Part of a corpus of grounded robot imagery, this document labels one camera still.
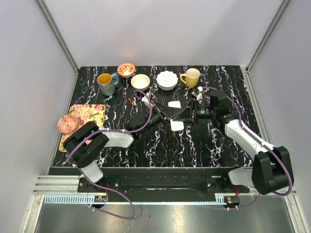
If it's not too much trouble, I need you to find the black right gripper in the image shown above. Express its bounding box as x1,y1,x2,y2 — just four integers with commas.
174,98,217,125

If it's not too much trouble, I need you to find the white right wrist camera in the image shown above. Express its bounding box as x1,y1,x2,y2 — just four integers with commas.
191,86,204,101

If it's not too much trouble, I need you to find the red patterned bowl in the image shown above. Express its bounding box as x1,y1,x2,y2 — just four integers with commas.
57,114,79,134

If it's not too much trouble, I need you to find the aluminium frame post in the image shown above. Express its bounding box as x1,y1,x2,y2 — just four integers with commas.
35,0,79,73

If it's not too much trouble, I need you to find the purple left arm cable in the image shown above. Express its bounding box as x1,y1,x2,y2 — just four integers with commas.
66,89,154,219

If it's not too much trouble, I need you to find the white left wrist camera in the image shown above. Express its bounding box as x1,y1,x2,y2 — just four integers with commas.
141,92,153,108

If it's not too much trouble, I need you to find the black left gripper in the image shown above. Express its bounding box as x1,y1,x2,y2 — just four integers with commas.
140,102,181,136

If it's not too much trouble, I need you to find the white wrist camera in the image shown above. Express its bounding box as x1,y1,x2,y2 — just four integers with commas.
191,86,204,101
141,92,153,108

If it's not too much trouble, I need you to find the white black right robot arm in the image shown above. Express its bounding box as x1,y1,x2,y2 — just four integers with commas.
173,89,294,196

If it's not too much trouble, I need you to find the white scalloped bowl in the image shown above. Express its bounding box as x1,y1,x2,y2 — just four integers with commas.
156,71,178,91

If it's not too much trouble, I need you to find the white red remote control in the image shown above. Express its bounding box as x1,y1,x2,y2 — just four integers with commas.
168,101,184,132

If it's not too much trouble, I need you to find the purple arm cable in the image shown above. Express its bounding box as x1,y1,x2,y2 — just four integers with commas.
201,86,293,211
66,89,154,219

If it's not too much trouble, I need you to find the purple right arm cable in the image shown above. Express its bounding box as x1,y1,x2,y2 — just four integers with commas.
201,86,293,211

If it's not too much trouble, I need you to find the floral wooden tray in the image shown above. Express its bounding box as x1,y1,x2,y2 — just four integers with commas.
58,104,106,152

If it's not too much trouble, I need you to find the blue floral mug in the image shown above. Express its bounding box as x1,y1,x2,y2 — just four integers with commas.
97,73,119,96

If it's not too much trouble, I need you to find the yellow mug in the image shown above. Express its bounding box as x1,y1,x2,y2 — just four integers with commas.
179,68,200,88

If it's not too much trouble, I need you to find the orange patterned small bowl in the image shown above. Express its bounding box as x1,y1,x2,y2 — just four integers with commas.
117,62,136,78

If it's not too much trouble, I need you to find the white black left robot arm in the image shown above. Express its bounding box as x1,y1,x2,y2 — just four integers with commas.
63,101,184,192

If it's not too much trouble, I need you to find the cream round bowl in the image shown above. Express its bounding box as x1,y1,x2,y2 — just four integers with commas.
131,74,150,91

